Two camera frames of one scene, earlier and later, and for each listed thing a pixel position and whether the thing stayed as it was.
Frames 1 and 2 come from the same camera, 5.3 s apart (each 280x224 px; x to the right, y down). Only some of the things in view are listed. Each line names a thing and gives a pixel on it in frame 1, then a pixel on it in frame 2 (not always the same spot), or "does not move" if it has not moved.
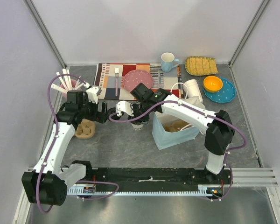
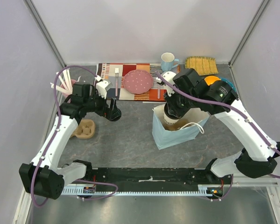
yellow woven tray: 200,65 does not move
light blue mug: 168,61 does not move
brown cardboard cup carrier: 173,124 does not move
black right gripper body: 137,114 -> 171,108
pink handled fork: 116,73 does not move
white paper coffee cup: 137,127 -> 169,118
